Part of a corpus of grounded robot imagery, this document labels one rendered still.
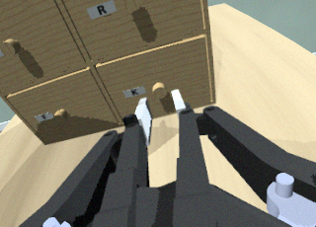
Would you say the brown wooden drawer front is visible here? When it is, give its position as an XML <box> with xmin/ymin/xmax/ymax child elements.
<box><xmin>0</xmin><ymin>0</ymin><xmax>86</xmax><ymax>93</ymax></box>
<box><xmin>96</xmin><ymin>35</ymin><xmax>211</xmax><ymax>118</ymax></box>
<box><xmin>7</xmin><ymin>67</ymin><xmax>119</xmax><ymax>142</ymax></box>
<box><xmin>63</xmin><ymin>0</ymin><xmax>204</xmax><ymax>61</ymax></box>

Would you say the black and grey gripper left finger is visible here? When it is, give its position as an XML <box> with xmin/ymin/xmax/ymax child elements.
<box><xmin>18</xmin><ymin>98</ymin><xmax>153</xmax><ymax>227</ymax></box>

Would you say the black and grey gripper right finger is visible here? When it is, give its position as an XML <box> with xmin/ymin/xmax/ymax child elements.
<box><xmin>172</xmin><ymin>90</ymin><xmax>316</xmax><ymax>227</ymax></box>

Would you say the small wooden chest of drawers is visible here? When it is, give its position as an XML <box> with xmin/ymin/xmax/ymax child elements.
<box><xmin>0</xmin><ymin>0</ymin><xmax>216</xmax><ymax>145</ymax></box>

